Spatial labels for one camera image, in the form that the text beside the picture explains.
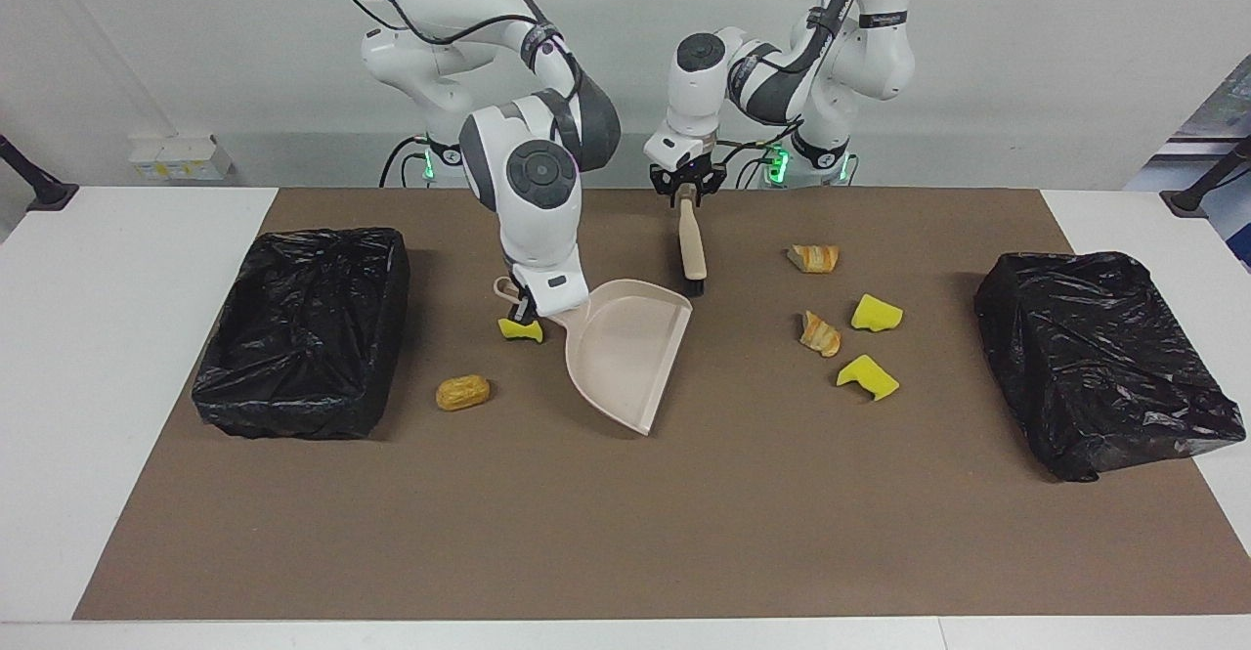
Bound beige plastic dustpan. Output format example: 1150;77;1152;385
494;277;693;436

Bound oval brown bread roll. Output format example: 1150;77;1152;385
435;374;492;412

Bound beige brush black bristles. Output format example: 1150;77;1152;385
674;183;709;297

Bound black clamp stand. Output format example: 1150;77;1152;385
0;134;79;212
1160;137;1251;218

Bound black bag lined bin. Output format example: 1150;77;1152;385
974;251;1247;483
192;228;411;440

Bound black left base cable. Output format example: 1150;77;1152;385
728;137;788;189

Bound black right base cable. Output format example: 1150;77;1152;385
379;135;436;189

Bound blue grey background equipment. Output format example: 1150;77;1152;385
1124;54;1251;270

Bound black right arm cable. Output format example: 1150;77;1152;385
332;0;587;104

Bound black base cable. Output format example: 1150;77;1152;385
728;137;788;189
379;135;436;189

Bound brown table mat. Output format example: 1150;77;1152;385
73;188;1251;622

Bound small croissant piece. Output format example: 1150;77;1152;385
787;244;840;275
799;310;842;359

